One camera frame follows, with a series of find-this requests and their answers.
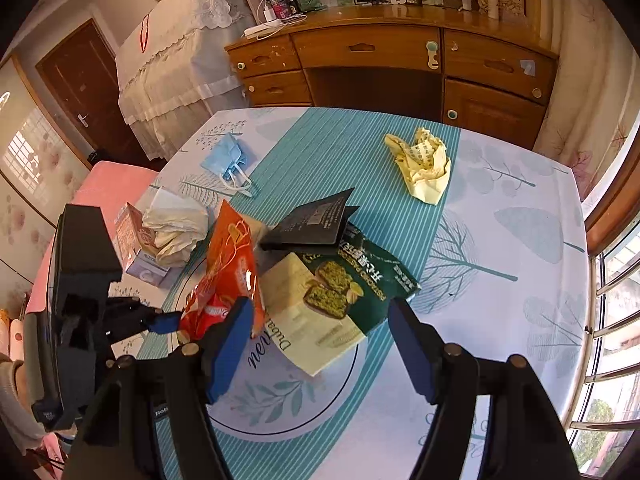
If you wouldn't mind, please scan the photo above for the brown wooden door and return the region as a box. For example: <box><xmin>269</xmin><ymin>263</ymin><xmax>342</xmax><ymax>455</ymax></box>
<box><xmin>35</xmin><ymin>17</ymin><xmax>166</xmax><ymax>171</ymax></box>

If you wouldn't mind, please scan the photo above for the leaf print curtain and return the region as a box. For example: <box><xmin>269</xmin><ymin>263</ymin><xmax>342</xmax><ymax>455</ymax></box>
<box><xmin>532</xmin><ymin>0</ymin><xmax>640</xmax><ymax>196</ymax></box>

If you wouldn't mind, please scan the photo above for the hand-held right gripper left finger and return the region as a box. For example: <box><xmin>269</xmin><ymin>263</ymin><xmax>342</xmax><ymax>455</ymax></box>
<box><xmin>62</xmin><ymin>296</ymin><xmax>256</xmax><ymax>480</ymax></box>

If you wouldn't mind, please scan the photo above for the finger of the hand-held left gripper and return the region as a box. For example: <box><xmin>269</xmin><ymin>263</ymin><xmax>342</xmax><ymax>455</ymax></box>
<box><xmin>106</xmin><ymin>297</ymin><xmax>183</xmax><ymax>336</ymax></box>

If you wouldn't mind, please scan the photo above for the white power strip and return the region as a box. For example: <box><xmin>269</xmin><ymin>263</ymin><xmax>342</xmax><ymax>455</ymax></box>
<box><xmin>244</xmin><ymin>20</ymin><xmax>283</xmax><ymax>38</ymax></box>

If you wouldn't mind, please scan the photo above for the white crumpled paper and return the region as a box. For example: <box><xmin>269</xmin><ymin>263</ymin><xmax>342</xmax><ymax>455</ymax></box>
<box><xmin>141</xmin><ymin>187</ymin><xmax>210</xmax><ymax>267</ymax></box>

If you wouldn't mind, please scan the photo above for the round leaf print placemat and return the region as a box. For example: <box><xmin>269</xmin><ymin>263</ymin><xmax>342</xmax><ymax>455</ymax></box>
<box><xmin>170</xmin><ymin>305</ymin><xmax>368</xmax><ymax>443</ymax></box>

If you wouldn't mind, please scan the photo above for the white lace piano cover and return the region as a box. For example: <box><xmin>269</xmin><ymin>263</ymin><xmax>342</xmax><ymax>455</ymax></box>
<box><xmin>116</xmin><ymin>0</ymin><xmax>251</xmax><ymax>161</ymax></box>

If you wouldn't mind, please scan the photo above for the window with metal grille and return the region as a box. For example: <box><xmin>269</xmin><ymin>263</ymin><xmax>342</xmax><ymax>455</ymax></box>
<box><xmin>565</xmin><ymin>180</ymin><xmax>640</xmax><ymax>478</ymax></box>

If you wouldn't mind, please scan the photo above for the wooden desk with drawers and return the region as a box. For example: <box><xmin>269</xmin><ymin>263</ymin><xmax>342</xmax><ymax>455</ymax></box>
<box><xmin>225</xmin><ymin>2</ymin><xmax>558</xmax><ymax>151</ymax></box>

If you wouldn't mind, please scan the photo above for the person's left forearm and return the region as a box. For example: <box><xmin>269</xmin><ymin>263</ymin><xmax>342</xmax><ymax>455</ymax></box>
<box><xmin>0</xmin><ymin>352</ymin><xmax>48</xmax><ymax>453</ymax></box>

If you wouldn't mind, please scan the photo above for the green snack box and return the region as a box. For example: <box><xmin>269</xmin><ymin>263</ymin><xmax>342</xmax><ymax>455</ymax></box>
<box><xmin>257</xmin><ymin>225</ymin><xmax>422</xmax><ymax>377</ymax></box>

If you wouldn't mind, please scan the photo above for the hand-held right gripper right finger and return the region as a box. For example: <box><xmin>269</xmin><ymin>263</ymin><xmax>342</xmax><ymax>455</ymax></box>
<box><xmin>387</xmin><ymin>297</ymin><xmax>581</xmax><ymax>480</ymax></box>

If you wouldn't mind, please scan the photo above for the black cardboard packet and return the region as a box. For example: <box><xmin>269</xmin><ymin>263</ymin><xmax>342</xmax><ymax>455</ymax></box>
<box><xmin>257</xmin><ymin>187</ymin><xmax>361</xmax><ymax>252</ymax></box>

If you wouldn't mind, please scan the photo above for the orange snack bag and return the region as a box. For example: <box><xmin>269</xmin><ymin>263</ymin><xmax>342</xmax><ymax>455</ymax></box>
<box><xmin>177</xmin><ymin>199</ymin><xmax>266</xmax><ymax>343</ymax></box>

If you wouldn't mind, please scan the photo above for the floral wardrobe door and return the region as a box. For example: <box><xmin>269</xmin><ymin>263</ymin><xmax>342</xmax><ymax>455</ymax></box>
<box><xmin>0</xmin><ymin>57</ymin><xmax>93</xmax><ymax>306</ymax></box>

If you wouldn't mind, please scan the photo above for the blue face mask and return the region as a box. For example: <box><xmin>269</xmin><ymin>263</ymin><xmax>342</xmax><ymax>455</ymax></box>
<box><xmin>200</xmin><ymin>132</ymin><xmax>256</xmax><ymax>197</ymax></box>

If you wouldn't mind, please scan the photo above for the tree print tablecloth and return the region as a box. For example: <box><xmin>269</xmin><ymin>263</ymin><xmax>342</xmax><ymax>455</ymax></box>
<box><xmin>107</xmin><ymin>106</ymin><xmax>588</xmax><ymax>480</ymax></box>

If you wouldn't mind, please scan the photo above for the yellow paper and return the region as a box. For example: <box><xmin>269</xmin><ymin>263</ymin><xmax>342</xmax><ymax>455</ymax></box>
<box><xmin>384</xmin><ymin>128</ymin><xmax>452</xmax><ymax>206</ymax></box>

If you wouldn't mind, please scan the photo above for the pink carton box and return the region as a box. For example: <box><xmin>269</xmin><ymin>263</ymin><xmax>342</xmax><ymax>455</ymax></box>
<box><xmin>114</xmin><ymin>202</ymin><xmax>173</xmax><ymax>288</ymax></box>

